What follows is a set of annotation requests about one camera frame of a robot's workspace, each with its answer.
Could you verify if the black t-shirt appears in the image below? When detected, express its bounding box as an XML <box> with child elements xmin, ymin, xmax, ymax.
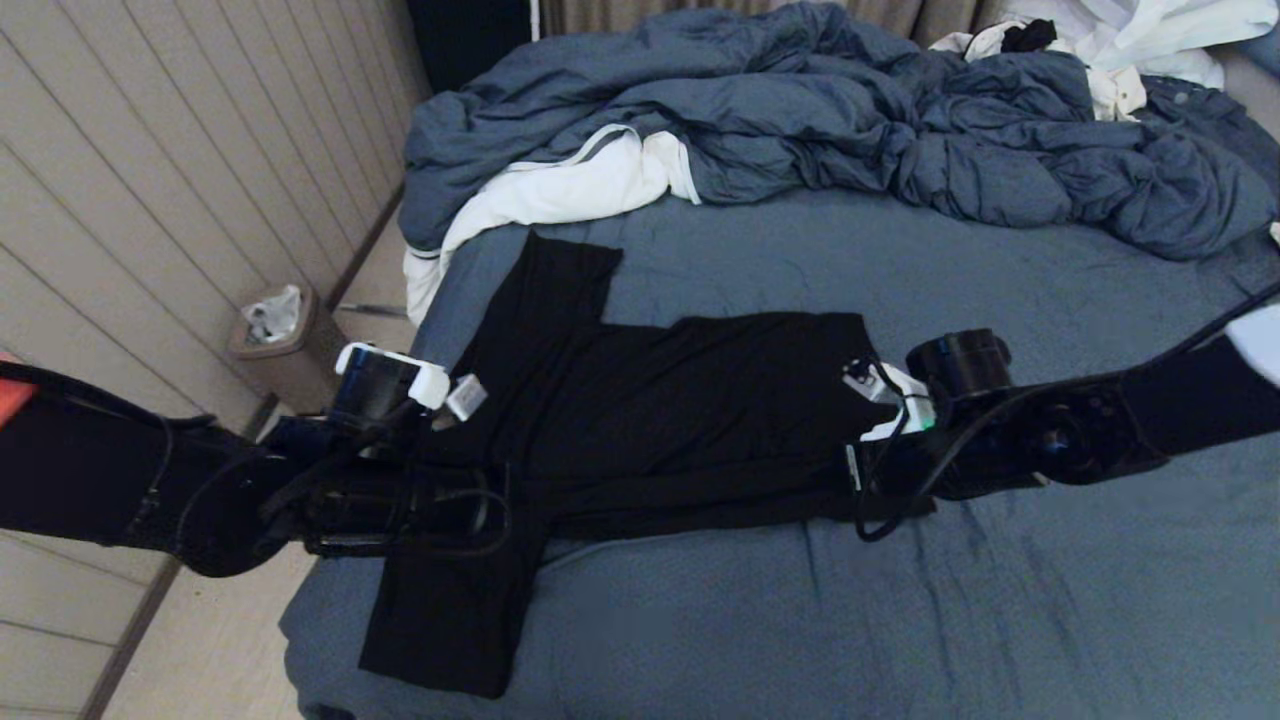
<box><xmin>358</xmin><ymin>232</ymin><xmax>936</xmax><ymax>699</ymax></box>

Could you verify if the brown trash bin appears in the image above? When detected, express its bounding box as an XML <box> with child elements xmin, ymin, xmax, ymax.
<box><xmin>225</xmin><ymin>285</ymin><xmax>351</xmax><ymax>416</ymax></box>

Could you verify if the white duvet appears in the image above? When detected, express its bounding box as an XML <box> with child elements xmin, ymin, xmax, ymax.
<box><xmin>403</xmin><ymin>125</ymin><xmax>703</xmax><ymax>328</ymax></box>

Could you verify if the crumpled blue duvet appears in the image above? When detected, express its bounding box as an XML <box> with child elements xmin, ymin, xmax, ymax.
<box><xmin>398</xmin><ymin>0</ymin><xmax>1280</xmax><ymax>263</ymax></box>

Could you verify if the small black fabric item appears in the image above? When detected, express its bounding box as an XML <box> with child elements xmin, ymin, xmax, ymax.
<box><xmin>1000</xmin><ymin>20</ymin><xmax>1058</xmax><ymax>56</ymax></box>

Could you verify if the black tall furniture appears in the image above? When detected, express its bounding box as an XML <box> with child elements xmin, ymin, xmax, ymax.
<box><xmin>405</xmin><ymin>0</ymin><xmax>536</xmax><ymax>96</ymax></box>

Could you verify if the white crumpled shirt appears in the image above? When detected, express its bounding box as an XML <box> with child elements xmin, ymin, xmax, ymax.
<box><xmin>930</xmin><ymin>0</ymin><xmax>1280</xmax><ymax>123</ymax></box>

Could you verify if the beige curtain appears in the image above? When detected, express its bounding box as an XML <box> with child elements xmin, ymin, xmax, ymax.
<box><xmin>540</xmin><ymin>0</ymin><xmax>1011</xmax><ymax>41</ymax></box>

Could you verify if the blue pillow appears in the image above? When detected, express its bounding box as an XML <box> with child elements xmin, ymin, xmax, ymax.
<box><xmin>1235</xmin><ymin>25</ymin><xmax>1280</xmax><ymax>81</ymax></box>

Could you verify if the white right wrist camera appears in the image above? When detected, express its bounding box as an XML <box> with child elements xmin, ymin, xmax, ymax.
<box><xmin>843</xmin><ymin>360</ymin><xmax>937</xmax><ymax>443</ymax></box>

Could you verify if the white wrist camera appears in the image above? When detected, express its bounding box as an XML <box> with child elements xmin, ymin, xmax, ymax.
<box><xmin>843</xmin><ymin>360</ymin><xmax>937</xmax><ymax>443</ymax></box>
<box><xmin>335</xmin><ymin>343</ymin><xmax>489</xmax><ymax>423</ymax></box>

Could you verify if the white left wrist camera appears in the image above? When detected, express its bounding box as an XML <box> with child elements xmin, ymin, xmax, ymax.
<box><xmin>335</xmin><ymin>343</ymin><xmax>489</xmax><ymax>423</ymax></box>

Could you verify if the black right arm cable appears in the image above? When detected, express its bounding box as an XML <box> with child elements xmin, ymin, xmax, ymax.
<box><xmin>855</xmin><ymin>283</ymin><xmax>1280</xmax><ymax>544</ymax></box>

